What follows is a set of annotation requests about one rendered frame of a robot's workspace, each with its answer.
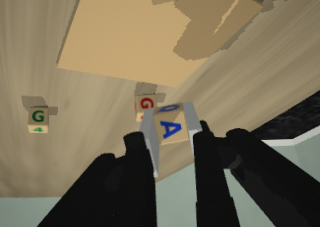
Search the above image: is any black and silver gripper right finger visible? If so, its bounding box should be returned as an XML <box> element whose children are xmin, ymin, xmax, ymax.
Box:
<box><xmin>183</xmin><ymin>101</ymin><xmax>320</xmax><ymax>227</ymax></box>

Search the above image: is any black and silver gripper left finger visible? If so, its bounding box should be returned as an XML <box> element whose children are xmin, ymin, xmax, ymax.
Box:
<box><xmin>37</xmin><ymin>108</ymin><xmax>160</xmax><ymax>227</ymax></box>

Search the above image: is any beige letter block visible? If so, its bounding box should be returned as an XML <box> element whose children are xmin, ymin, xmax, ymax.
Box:
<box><xmin>134</xmin><ymin>94</ymin><xmax>157</xmax><ymax>121</ymax></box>
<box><xmin>153</xmin><ymin>102</ymin><xmax>190</xmax><ymax>145</ymax></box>
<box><xmin>28</xmin><ymin>107</ymin><xmax>49</xmax><ymax>133</ymax></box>

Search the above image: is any tan flat mat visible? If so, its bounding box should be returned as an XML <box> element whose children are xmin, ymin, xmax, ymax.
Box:
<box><xmin>57</xmin><ymin>0</ymin><xmax>264</xmax><ymax>88</ymax></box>

